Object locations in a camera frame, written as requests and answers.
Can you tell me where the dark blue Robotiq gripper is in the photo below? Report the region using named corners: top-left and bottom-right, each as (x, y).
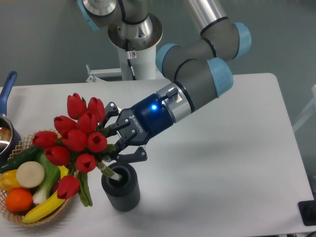
top-left (97, 94), bottom-right (174, 164)

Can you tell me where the white frame at right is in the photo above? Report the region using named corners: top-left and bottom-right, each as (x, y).
top-left (292, 84), bottom-right (316, 133)

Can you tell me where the beige round disc toy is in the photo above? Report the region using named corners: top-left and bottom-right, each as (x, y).
top-left (16, 161), bottom-right (45, 188)

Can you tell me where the black device at edge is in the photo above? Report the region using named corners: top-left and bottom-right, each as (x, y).
top-left (298, 200), bottom-right (316, 226)

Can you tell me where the green bok choy toy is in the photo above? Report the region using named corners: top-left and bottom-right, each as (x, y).
top-left (33, 152), bottom-right (60, 205)

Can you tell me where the green cucumber toy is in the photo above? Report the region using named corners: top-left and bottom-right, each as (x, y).
top-left (0, 146), bottom-right (43, 173)

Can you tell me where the yellow plastic banana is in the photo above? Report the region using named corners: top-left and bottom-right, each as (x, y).
top-left (22, 164), bottom-right (71, 224)

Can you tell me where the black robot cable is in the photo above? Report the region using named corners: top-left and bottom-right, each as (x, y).
top-left (124, 39), bottom-right (137, 80)

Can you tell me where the orange fruit toy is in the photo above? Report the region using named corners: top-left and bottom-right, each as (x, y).
top-left (5, 188), bottom-right (33, 212)

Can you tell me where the woven wicker basket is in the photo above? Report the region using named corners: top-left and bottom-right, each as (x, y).
top-left (0, 133), bottom-right (72, 227)

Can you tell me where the dark grey ribbed vase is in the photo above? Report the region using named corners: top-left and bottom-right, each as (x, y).
top-left (101, 163), bottom-right (140, 212)

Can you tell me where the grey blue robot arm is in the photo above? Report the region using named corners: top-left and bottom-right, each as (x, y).
top-left (77, 0), bottom-right (251, 163)

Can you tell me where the yellow bell pepper toy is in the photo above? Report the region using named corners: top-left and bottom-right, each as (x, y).
top-left (0, 169), bottom-right (22, 192)

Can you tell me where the red tulip bouquet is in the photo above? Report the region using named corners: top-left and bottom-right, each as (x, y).
top-left (33, 93), bottom-right (121, 206)

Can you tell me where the red fruit toy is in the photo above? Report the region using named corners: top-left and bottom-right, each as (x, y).
top-left (51, 179), bottom-right (61, 194)

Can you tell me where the blue handled saucepan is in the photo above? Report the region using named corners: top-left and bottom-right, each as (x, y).
top-left (0, 71), bottom-right (21, 166)

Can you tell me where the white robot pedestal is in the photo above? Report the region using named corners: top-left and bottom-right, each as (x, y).
top-left (86, 44), bottom-right (164, 82)

